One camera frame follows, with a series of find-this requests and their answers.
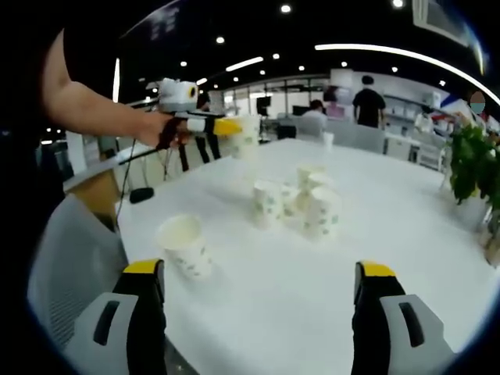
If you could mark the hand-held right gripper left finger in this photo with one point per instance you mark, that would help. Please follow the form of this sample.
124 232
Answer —
117 336

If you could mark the grey mesh chair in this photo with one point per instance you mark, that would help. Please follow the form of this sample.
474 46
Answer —
74 265

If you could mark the black monitor on stand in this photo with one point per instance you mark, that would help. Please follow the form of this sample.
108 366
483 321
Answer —
263 103

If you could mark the black tripod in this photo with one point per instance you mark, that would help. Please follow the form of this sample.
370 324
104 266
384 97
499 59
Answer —
203 150

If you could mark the dark hanging sign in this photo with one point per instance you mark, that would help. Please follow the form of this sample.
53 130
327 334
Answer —
160 23

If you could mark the long curved ceiling light strip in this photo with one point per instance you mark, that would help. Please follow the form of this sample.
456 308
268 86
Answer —
351 46

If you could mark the short ceiling light strip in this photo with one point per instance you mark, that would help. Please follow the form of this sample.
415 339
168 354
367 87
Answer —
202 81
244 64
116 80

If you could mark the group of ceiling downlights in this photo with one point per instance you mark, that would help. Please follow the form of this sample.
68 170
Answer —
286 8

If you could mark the plain white paper cup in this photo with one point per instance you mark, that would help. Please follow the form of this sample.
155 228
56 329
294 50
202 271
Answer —
328 142

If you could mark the white table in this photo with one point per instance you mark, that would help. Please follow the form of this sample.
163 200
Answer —
273 293

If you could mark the ceiling air conditioner vent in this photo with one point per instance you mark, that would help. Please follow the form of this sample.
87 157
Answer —
437 17

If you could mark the potted green plant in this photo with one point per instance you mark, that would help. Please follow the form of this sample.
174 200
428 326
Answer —
472 164

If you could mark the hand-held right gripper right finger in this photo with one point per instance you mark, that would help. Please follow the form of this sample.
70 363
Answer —
390 336

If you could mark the glass vase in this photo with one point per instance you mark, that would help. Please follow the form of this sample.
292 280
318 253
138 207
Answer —
493 238

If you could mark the small black oval object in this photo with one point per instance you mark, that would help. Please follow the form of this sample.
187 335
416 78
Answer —
141 195

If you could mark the person's left hand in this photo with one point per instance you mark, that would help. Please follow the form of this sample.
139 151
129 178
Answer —
150 129

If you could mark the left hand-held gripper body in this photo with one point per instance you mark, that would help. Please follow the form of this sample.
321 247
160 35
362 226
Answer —
177 95

